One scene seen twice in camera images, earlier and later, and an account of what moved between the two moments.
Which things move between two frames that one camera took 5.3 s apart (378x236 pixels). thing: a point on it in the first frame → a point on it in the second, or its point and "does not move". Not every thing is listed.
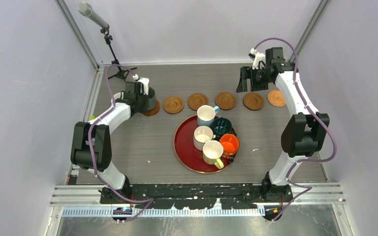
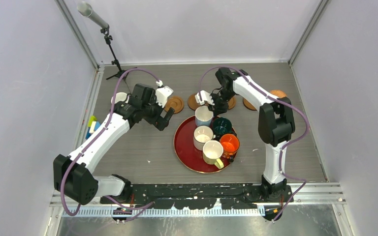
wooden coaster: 195,101 does not move
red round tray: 189,157 does not move
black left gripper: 144,108 → 161,122
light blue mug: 205,114 does not move
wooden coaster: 173,104 does not move
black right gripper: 246,73 → 217,109
